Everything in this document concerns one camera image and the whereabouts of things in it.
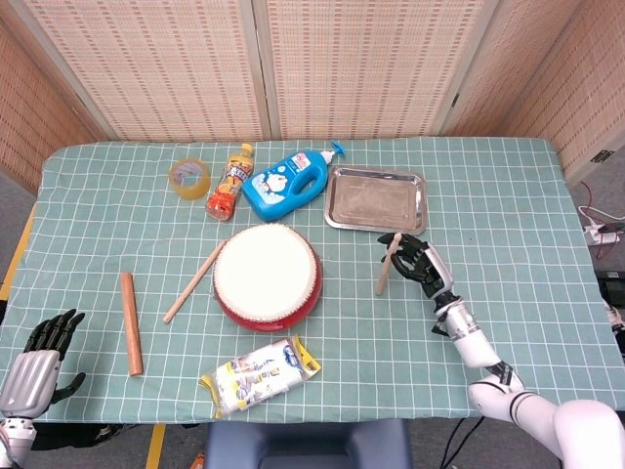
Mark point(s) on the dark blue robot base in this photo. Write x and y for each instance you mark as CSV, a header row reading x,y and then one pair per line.
x,y
303,444

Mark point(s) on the blue detergent bottle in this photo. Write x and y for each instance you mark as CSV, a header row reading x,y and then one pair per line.
x,y
278,190

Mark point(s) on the wooden drumstick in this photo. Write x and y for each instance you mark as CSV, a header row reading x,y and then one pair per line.
x,y
387,268
193,285

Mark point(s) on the woven bamboo folding screen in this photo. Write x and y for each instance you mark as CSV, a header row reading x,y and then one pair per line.
x,y
171,73

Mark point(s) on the thick wooden rod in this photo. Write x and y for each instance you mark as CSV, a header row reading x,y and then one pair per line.
x,y
132,327

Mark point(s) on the green checkered tablecloth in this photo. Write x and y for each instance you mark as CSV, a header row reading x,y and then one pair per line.
x,y
366,352

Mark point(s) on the yellow tape roll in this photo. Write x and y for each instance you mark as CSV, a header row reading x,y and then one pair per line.
x,y
193,188

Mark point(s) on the black screen hinge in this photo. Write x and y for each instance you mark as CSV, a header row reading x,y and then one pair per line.
x,y
455,99

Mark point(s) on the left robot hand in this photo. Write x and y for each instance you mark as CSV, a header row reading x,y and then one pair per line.
x,y
29,376

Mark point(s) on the metal tray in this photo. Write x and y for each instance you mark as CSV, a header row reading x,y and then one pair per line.
x,y
376,200

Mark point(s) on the orange drink bottle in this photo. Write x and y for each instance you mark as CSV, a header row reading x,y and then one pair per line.
x,y
227,193

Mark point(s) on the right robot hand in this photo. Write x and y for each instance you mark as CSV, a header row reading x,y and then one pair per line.
x,y
429,268

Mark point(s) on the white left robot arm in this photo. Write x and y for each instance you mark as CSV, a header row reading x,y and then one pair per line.
x,y
14,435

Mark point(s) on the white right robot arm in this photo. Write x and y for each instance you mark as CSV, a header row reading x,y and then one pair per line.
x,y
473,337

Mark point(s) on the red drum white skin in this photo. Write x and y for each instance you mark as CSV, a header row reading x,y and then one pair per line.
x,y
263,273

